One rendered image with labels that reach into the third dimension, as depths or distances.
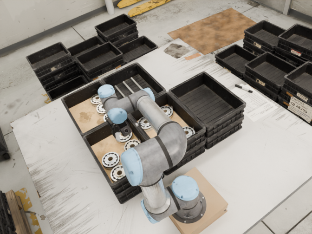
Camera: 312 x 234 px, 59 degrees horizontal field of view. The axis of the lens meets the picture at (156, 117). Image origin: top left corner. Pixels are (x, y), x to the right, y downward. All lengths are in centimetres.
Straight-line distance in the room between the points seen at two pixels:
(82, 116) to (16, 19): 290
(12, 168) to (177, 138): 235
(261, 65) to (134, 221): 193
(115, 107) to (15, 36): 360
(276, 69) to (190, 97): 119
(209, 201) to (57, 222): 83
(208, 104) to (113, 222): 90
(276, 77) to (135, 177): 209
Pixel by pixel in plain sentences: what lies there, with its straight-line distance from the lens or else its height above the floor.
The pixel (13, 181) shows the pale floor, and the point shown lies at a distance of 297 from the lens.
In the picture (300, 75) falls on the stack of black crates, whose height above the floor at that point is 49.
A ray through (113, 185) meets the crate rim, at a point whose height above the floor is 93.
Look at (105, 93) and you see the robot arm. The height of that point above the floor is 132.
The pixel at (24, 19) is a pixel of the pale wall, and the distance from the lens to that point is 462.
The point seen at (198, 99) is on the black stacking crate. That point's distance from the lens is 185.
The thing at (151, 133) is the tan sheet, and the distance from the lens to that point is 169.
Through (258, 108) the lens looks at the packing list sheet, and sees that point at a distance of 200.
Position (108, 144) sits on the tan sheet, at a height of 83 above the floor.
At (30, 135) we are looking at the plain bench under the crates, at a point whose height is 70.
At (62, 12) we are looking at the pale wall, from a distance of 473.
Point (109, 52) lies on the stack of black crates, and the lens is 304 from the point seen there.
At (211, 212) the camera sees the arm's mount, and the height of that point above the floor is 79.
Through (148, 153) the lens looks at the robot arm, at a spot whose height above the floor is 143.
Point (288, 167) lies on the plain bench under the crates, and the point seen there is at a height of 70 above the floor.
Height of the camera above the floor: 214
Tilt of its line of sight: 48 degrees down
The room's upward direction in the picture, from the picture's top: 11 degrees counter-clockwise
